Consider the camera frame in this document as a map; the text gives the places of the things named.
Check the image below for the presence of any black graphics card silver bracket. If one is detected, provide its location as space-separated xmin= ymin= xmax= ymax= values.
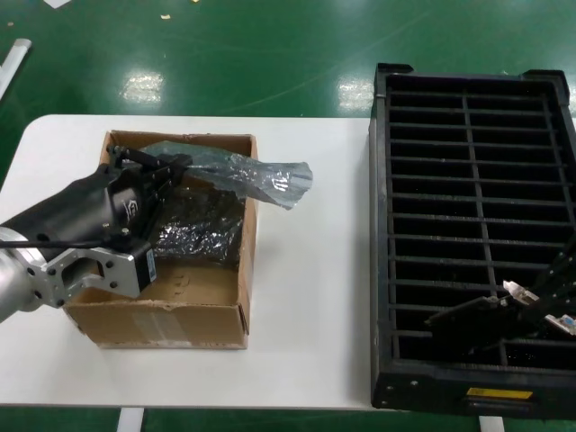
xmin=425 ymin=279 xmax=576 ymax=338

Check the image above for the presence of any black slotted plastic container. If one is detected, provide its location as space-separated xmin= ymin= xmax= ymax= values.
xmin=371 ymin=62 xmax=576 ymax=413

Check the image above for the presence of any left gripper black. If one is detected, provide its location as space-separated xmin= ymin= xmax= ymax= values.
xmin=0 ymin=142 xmax=194 ymax=256

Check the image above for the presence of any translucent grey antistatic bag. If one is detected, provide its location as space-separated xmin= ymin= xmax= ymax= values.
xmin=139 ymin=139 xmax=315 ymax=212

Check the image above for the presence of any bagged black graphics card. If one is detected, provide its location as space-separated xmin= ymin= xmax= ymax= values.
xmin=152 ymin=186 xmax=247 ymax=272

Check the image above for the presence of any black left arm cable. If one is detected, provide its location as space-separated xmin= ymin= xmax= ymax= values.
xmin=0 ymin=229 xmax=132 ymax=249

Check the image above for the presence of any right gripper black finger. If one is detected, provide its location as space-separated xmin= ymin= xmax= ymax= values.
xmin=527 ymin=273 xmax=576 ymax=321
xmin=538 ymin=235 xmax=576 ymax=299

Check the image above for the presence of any brown cardboard box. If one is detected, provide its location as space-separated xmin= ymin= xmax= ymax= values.
xmin=62 ymin=129 xmax=263 ymax=351

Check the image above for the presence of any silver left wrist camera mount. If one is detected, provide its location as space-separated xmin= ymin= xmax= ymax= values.
xmin=26 ymin=245 xmax=158 ymax=311

